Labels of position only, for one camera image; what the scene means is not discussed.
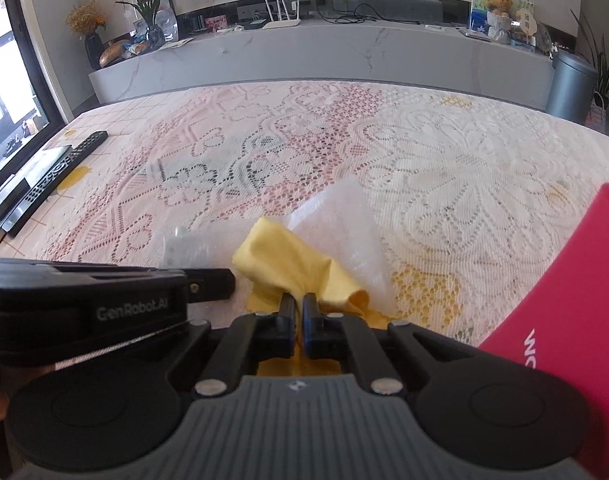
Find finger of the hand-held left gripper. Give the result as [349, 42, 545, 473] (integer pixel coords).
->
[185, 268, 236, 304]

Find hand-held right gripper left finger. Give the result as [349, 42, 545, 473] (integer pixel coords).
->
[159, 293, 298, 396]

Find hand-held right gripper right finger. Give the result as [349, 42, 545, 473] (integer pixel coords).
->
[303, 293, 465, 395]

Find yellow cloth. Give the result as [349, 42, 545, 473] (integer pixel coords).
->
[232, 216, 401, 333]

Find red cardboard box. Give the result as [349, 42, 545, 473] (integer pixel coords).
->
[477, 183, 609, 480]

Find white translucent sheet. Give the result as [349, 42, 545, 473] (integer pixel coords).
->
[283, 175, 394, 313]

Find black remote control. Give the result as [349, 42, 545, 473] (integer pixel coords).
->
[6, 130, 109, 239]

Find black rectangular box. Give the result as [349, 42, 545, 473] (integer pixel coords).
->
[0, 144, 73, 222]

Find white lace tablecloth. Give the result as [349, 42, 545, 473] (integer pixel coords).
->
[0, 80, 609, 376]

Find golden ornament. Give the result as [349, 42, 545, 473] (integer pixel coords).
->
[99, 39, 134, 68]

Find dark vase with dried flowers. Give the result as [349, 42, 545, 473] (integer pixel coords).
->
[65, 0, 107, 71]

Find marble television cabinet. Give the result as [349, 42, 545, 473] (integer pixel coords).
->
[88, 19, 556, 107]

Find green plant in glass vase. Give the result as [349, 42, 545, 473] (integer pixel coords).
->
[116, 0, 178, 47]

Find white router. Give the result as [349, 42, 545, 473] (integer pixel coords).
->
[262, 0, 304, 30]

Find grey-blue trash can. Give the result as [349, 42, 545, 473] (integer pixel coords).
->
[545, 50, 600, 126]

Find teddy bear gift set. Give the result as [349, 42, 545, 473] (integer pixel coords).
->
[470, 0, 536, 42]

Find teddy bear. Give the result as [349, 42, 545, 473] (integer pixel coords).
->
[485, 0, 515, 44]

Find tall green potted plant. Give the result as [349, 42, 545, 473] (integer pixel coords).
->
[569, 7, 609, 137]

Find black cables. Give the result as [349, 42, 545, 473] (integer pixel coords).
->
[322, 0, 385, 25]

